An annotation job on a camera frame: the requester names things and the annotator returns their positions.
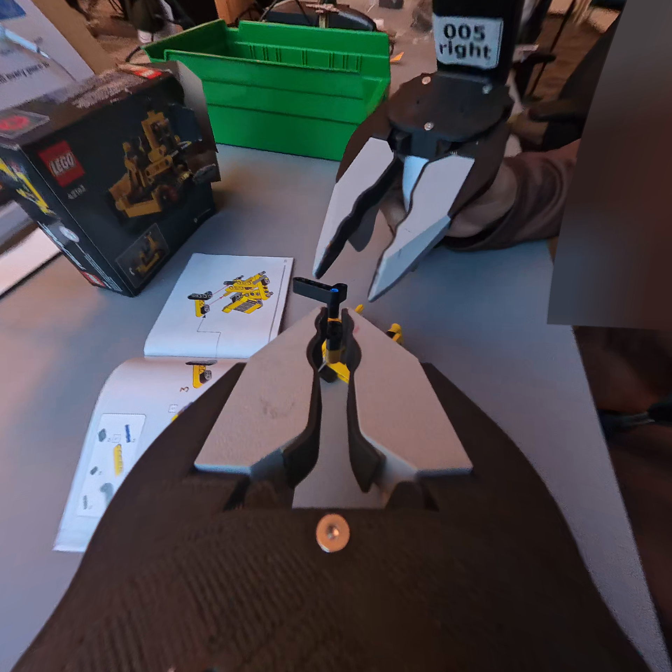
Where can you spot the clipboard with printed sheet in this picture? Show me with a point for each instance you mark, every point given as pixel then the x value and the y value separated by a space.
pixel 31 68

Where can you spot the white flat stand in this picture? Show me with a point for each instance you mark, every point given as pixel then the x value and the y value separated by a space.
pixel 21 267

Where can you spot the green plastic bin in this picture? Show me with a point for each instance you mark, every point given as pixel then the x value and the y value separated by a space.
pixel 283 105

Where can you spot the black lego box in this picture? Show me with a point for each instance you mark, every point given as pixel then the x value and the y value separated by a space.
pixel 131 173

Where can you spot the black and yellow lego sub-assembly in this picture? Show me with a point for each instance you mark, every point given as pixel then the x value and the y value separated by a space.
pixel 320 288

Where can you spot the person's right forearm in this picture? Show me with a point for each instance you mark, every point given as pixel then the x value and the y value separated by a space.
pixel 546 199

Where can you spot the person's right hand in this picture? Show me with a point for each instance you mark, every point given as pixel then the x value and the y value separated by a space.
pixel 493 220

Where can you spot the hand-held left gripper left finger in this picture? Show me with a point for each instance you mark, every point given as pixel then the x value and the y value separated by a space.
pixel 246 414

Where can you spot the lego instruction booklet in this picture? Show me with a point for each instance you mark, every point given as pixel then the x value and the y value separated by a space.
pixel 231 320

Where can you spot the yellow lego vehicle assembly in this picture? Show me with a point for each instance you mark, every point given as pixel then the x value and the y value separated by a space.
pixel 395 332

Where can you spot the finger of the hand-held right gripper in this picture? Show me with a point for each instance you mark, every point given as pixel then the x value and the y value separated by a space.
pixel 430 210
pixel 351 189

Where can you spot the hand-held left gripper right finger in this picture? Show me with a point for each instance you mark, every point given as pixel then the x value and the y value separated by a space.
pixel 414 414

